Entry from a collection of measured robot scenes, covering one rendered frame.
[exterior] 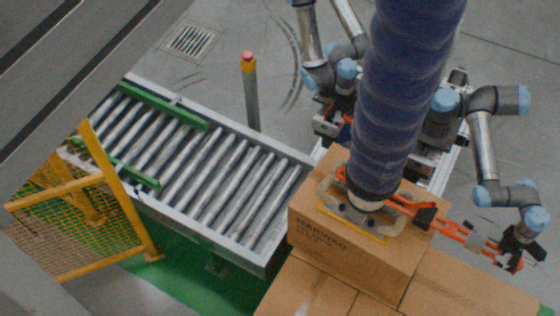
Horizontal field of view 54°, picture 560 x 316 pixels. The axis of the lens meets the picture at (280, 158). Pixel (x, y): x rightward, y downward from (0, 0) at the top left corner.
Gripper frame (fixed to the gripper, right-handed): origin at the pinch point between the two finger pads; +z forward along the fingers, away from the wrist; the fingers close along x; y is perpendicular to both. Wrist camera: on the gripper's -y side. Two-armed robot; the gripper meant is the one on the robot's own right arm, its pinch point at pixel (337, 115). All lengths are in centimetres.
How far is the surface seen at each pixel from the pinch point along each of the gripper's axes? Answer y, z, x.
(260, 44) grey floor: -123, 119, 113
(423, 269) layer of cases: 64, 66, -17
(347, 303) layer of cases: 40, 66, -53
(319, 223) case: 17, 13, -46
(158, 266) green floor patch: -75, 120, -76
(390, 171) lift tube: 38, -29, -32
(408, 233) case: 52, 13, -30
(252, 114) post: -64, 65, 19
